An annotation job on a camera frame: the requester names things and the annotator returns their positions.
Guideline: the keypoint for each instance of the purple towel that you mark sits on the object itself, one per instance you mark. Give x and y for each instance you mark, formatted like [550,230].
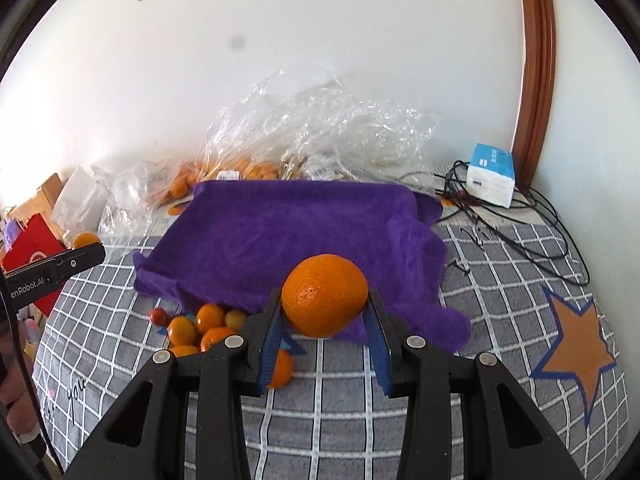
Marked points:
[238,240]

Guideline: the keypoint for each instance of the orange star sticker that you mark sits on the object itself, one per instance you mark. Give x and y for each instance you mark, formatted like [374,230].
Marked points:
[579,352]

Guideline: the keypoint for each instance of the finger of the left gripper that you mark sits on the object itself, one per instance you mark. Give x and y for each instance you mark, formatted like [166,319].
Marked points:
[74,261]

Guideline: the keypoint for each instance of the red paper bag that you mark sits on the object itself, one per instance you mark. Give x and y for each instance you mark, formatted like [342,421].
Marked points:
[33,243]

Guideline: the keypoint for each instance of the orange mandarin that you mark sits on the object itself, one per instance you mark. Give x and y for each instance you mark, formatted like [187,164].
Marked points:
[209,316]
[184,350]
[283,370]
[215,335]
[181,331]
[234,319]

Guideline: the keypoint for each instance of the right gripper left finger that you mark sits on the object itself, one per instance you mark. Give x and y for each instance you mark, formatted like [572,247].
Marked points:
[143,434]

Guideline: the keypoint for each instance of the brown door frame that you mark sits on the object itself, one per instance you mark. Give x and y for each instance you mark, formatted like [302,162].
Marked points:
[537,88]

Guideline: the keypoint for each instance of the left hand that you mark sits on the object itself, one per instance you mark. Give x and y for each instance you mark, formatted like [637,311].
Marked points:
[21,416]

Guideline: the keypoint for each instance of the clear plastic bag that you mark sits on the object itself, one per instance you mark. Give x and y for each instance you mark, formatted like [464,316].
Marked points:
[306,125]
[134,195]

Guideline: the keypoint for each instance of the white plastic bag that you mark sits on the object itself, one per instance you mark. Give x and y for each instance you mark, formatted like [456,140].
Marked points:
[81,203]

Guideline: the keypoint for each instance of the clear plastic bag right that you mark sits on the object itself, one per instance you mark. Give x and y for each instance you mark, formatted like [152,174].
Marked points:
[306,125]

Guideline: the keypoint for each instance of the white blue box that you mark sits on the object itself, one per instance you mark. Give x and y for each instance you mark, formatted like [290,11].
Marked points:
[490,175]

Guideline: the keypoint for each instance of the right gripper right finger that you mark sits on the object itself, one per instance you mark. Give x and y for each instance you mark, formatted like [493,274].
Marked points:
[505,436]

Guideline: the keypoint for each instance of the clear plastic bag left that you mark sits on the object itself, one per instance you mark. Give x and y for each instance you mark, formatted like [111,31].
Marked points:
[134,195]

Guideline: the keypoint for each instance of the cardboard box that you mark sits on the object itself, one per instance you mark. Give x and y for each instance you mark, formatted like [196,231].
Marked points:
[41,203]

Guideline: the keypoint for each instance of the small red fruit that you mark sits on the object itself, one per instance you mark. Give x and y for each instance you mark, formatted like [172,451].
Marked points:
[159,317]

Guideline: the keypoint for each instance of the large orange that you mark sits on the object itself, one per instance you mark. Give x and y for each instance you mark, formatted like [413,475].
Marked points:
[323,294]

